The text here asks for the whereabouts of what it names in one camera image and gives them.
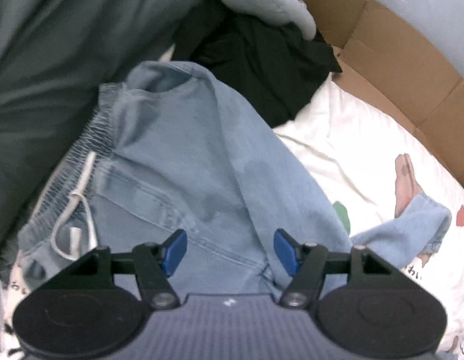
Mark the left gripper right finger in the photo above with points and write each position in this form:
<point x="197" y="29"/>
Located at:
<point x="305" y="264"/>

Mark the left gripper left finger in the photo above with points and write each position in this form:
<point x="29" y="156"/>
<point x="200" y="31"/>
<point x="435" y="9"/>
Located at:
<point x="154" y="264"/>

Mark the light blue denim pants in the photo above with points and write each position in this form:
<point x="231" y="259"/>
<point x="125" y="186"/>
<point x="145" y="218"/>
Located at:
<point x="174" y="148"/>

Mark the white printed bed sheet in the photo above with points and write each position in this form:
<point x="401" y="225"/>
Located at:
<point x="369" y="168"/>

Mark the black garment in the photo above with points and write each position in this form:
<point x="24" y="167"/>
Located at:
<point x="273" y="67"/>

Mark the brown cardboard box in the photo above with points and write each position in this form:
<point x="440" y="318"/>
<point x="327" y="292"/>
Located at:
<point x="389" y="64"/>

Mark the dark green garment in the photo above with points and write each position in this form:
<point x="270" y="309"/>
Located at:
<point x="53" y="56"/>

